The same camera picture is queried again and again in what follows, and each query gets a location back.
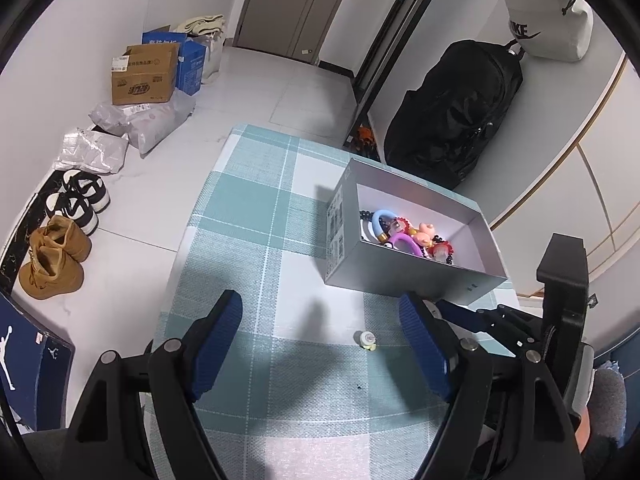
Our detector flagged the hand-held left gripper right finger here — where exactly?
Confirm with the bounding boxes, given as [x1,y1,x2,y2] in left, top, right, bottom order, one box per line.
[397,291,586,480]

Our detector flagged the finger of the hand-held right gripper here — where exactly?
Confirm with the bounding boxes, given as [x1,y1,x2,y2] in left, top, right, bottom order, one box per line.
[436,300,545,350]

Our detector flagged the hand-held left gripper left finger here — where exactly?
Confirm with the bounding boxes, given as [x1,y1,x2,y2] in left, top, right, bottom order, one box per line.
[65,289,244,480]

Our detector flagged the silver cardboard box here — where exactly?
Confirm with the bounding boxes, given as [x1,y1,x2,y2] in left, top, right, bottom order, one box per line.
[324,157,510,307]

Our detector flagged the purple ring bracelet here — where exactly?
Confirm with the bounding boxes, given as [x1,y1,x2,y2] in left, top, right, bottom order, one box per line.
[391,232,423,257]

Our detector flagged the yellow-haired doll figure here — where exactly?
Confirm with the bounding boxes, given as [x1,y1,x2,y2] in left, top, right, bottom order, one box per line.
[411,221,440,250]

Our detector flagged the blue ring bracelet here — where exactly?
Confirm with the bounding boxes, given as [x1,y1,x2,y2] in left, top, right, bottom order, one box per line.
[371,208,402,241]

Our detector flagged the person's right forearm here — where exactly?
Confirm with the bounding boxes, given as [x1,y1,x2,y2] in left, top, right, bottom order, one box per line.
[577,360,628,461]

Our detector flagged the teal checked tablecloth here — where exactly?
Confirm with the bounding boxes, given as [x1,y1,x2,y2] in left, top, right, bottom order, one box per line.
[140,124,521,480]

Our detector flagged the white wardrobe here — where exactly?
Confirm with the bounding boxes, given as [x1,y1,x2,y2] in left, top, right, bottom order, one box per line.
[487,50,640,301]

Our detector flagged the blue shoe box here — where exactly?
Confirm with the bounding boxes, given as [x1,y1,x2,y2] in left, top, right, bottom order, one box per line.
[0,290,76,433]

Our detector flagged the black white sneaker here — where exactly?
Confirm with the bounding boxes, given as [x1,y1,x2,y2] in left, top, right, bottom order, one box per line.
[45,191,100,236]
[62,169,112,211]

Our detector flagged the black backpack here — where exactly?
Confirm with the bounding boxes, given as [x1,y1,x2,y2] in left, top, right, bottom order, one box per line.
[384,39,525,191]

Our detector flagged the orange black object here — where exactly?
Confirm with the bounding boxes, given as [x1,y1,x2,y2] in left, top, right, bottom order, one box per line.
[350,127,376,154]

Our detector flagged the grey plastic mailer bag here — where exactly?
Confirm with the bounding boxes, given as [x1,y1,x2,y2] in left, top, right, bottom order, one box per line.
[89,91,197,156]

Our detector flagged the brown cardboard box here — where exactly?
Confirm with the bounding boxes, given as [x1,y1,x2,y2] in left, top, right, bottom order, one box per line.
[111,42,181,107]

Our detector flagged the blue cardboard box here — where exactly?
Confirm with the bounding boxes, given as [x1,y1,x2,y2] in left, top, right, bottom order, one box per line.
[141,25,208,97]

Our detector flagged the white shopping bag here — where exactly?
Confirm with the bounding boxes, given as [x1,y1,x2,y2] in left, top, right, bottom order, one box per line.
[192,30,224,85]

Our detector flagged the white sports bag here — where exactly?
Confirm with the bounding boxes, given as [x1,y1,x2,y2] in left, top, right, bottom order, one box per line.
[496,0,595,63]

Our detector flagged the interior door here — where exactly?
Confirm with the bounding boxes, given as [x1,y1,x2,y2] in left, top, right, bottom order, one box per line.
[235,0,363,58]

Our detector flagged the black metal frame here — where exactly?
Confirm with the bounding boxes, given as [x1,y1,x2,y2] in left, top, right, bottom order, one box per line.
[345,0,456,151]

